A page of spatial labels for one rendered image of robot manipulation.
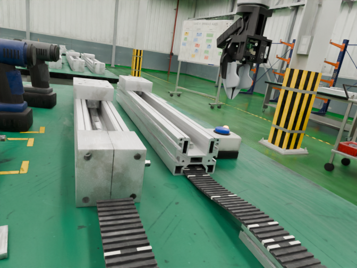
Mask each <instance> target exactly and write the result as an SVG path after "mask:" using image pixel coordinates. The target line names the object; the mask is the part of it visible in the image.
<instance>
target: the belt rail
mask: <svg viewBox="0 0 357 268"><path fill-rule="evenodd" d="M241 228H242V229H243V230H244V231H243V232H242V231H240V234H239V238H240V239H241V240H242V242H243V243H244V244H245V245H246V246H247V247H248V249H249V250H250V251H251V252H252V254H253V255H254V256H255V257H256V258H257V260H258V261H259V262H260V263H261V264H262V265H263V267H264V268H283V267H282V266H281V265H280V264H279V263H278V261H277V260H276V259H275V258H274V257H273V256H272V254H271V253H270V252H269V251H268V250H267V249H266V248H265V247H264V246H263V244H262V243H261V242H260V241H259V240H258V239H257V238H256V237H255V236H254V235H253V234H252V233H251V232H250V231H249V230H248V229H247V228H246V227H245V226H244V225H243V224H242V225H241Z"/></svg>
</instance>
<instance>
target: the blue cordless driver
mask: <svg viewBox="0 0 357 268"><path fill-rule="evenodd" d="M35 64H36V48H35V46H34V45H33V44H31V43H28V45H27V43H26V42H23V41H16V40H9V39H1V38H0V131H21V132H26V131H28V130H29V128H30V127H31V126H32V124H33V110H32V108H30V107H28V103H27V102H26V101H24V100H23V96H22V94H23V93H24V87H23V83H22V78H21V72H20V71H19V70H17V69H16V67H15V66H20V67H27V65H28V66H29V67H31V68H32V67H33V66H34V65H35Z"/></svg>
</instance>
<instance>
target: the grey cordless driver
mask: <svg viewBox="0 0 357 268"><path fill-rule="evenodd" d="M13 40H16V41H23V42H26V43H27V45H28V43H31V44H33V45H34V46H35V48H36V64H35V65H34V66H33V67H32V68H31V67H29V66H28V65H27V69H28V70H29V71H30V78H31V85H29V84H27V85H23V87H24V93H23V94H22V96H23V100H24V101H26V102H27V103H28V106H30V107H40V108H52V107H53V106H55V105H56V97H57V94H56V92H53V88H52V87H50V86H49V81H50V75H49V68H48V64H45V61H47V62H52V61H53V62H57V61H58V60H59V58H60V49H59V47H58V46H57V45H53V44H49V43H42V42H37V41H30V40H21V39H13Z"/></svg>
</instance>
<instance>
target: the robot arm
mask: <svg viewBox="0 0 357 268"><path fill-rule="evenodd" d="M270 4H271V0H237V6H238V7H237V10H236V14H237V15H239V16H242V17H240V18H239V19H238V20H236V21H235V22H234V23H233V24H232V25H231V26H230V27H229V28H228V29H227V30H226V31H224V32H223V33H222V34H221V35H220V36H219V37H218V38H217V39H216V40H217V48H221V49H223V51H222V55H221V57H220V72H221V76H222V79H223V85H224V88H225V92H226V95H227V97H228V98H229V99H233V98H234V97H235V96H236V95H237V94H238V93H239V91H240V90H241V89H244V88H249V87H251V85H252V79H251V78H250V77H249V72H250V71H251V69H252V67H253V64H254V63H255V64H261V63H267V61H268V57H269V53H270V48H271V44H272V41H273V40H270V39H267V37H265V36H263V35H264V30H265V26H266V21H267V18H268V17H272V14H273V10H269V8H270ZM266 47H269V48H268V53H267V57H266V58H264V56H265V51H266ZM235 60H236V61H239V62H240V63H242V64H241V65H239V66H237V64H236V62H234V61H235Z"/></svg>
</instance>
